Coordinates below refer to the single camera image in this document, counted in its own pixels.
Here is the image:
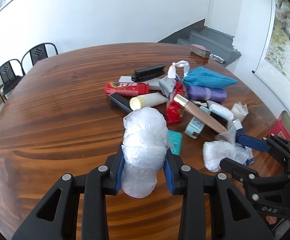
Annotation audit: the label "hanging wall scroll painting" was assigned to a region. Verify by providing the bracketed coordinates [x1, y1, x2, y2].
[251, 0, 290, 93]

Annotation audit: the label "purple garbage bag roll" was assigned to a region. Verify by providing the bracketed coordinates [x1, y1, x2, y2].
[185, 85, 227, 103]

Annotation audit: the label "white scrub brush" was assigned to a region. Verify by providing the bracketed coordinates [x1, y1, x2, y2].
[206, 100, 234, 122]

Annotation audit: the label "white tube with cream cap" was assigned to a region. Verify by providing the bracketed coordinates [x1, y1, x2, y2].
[129, 92, 168, 111]

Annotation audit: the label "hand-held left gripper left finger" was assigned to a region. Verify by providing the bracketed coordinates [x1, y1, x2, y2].
[11, 141, 125, 240]

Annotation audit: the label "red storage box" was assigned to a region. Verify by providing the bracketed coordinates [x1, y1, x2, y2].
[264, 110, 290, 145]

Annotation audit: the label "black metal chair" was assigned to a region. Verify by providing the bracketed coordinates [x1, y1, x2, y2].
[0, 59, 25, 104]
[21, 42, 59, 67]

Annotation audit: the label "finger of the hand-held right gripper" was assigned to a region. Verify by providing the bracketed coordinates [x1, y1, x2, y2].
[220, 157, 290, 200]
[236, 134, 290, 173]

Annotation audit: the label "small teal box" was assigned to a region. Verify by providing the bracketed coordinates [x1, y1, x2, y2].
[167, 130, 183, 155]

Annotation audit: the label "white door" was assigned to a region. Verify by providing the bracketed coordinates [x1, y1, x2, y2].
[206, 0, 244, 37]

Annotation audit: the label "clear plastic bag bundle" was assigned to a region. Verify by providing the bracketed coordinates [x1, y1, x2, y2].
[122, 106, 175, 199]

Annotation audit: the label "red rainbow snack packet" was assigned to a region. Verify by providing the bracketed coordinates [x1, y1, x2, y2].
[104, 81, 150, 97]

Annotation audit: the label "pink paper block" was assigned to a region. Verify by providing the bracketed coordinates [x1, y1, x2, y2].
[190, 44, 211, 59]

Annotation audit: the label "grey blue soft packet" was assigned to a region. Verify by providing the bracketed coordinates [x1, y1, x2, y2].
[159, 76, 180, 97]

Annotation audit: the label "grey stairs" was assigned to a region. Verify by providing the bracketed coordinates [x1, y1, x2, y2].
[157, 19, 242, 68]

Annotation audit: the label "light blue patterned box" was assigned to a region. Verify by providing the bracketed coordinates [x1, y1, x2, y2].
[184, 116, 205, 139]

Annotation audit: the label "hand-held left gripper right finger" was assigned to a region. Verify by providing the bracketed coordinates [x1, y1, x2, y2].
[161, 149, 276, 240]

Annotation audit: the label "red patterned snack packet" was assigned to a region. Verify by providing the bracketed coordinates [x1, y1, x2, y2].
[165, 82, 185, 124]

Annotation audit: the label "person's right hand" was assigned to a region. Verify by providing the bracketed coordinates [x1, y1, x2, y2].
[265, 215, 279, 228]

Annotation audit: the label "white flat box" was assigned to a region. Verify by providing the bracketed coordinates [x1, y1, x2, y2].
[118, 76, 164, 90]

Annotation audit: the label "small white plastic bag bundle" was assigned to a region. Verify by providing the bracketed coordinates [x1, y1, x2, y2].
[202, 130, 251, 173]

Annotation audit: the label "small white blue bottle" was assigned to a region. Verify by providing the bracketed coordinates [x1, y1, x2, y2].
[231, 119, 244, 137]

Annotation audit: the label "beige cosmetic tube gold cap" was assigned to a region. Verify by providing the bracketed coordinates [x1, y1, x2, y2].
[173, 94, 228, 133]

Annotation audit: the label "black rectangular case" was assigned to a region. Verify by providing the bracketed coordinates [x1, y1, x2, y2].
[108, 93, 134, 114]

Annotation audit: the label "clear wrapper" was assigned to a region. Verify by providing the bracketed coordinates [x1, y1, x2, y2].
[230, 102, 249, 120]

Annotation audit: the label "blue cloth pouch white ribbon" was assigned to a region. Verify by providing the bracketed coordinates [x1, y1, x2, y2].
[167, 60, 238, 90]

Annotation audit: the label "silver foil blister pack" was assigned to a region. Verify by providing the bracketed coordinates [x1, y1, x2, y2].
[209, 54, 225, 63]

